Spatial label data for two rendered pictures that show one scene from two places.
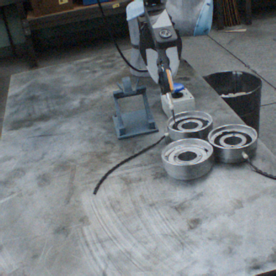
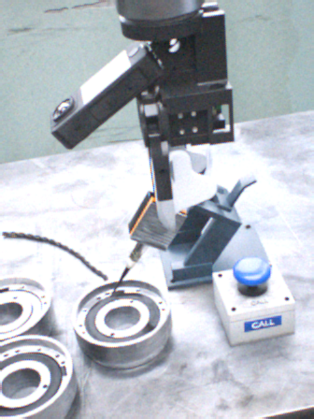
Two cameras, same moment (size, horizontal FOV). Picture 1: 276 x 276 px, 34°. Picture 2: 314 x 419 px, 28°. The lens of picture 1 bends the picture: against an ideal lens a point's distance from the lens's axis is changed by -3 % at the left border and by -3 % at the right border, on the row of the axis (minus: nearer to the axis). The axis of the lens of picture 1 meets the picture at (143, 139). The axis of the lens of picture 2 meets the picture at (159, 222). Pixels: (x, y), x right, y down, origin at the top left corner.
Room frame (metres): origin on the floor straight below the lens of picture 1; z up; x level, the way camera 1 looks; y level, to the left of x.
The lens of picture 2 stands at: (1.02, -0.60, 1.28)
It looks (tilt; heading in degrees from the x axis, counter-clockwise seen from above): 34 degrees down; 92
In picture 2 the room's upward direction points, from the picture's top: 7 degrees counter-clockwise
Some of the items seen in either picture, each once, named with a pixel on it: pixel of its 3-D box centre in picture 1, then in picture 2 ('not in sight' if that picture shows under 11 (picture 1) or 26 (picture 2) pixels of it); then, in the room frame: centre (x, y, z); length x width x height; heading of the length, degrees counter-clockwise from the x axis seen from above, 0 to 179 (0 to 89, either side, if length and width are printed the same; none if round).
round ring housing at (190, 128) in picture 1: (190, 128); (123, 323); (0.95, -0.11, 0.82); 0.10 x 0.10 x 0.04
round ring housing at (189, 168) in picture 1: (188, 159); (7, 319); (0.82, -0.08, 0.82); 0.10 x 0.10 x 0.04
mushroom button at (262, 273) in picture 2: (177, 93); (252, 283); (1.09, -0.10, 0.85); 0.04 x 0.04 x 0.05
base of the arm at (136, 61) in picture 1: (151, 53); not in sight; (1.44, -0.07, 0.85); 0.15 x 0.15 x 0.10
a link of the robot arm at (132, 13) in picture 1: (148, 18); not in sight; (1.44, -0.07, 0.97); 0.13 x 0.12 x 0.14; 72
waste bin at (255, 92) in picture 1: (230, 121); not in sight; (2.09, -0.45, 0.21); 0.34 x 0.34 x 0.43
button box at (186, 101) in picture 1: (177, 101); (258, 300); (1.09, -0.10, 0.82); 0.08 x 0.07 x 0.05; 7
